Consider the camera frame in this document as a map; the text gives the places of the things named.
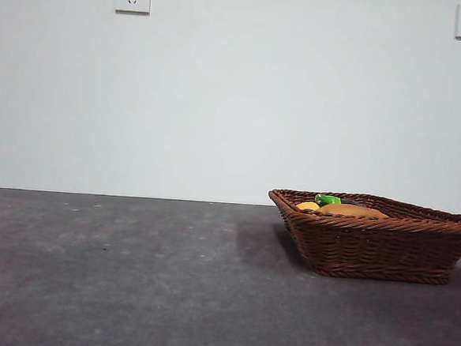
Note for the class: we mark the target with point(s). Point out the brown wicker basket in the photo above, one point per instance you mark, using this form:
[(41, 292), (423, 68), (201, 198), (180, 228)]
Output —
[(375, 250)]

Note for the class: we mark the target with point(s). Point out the brown potato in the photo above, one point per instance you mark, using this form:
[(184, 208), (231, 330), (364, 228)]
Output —
[(350, 211)]

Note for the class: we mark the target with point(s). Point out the yellow corn cob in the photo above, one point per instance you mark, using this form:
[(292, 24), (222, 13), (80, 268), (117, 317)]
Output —
[(307, 206)]

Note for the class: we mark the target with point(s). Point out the dark purple eggplant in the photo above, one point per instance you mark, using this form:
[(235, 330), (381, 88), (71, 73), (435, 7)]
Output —
[(327, 199)]

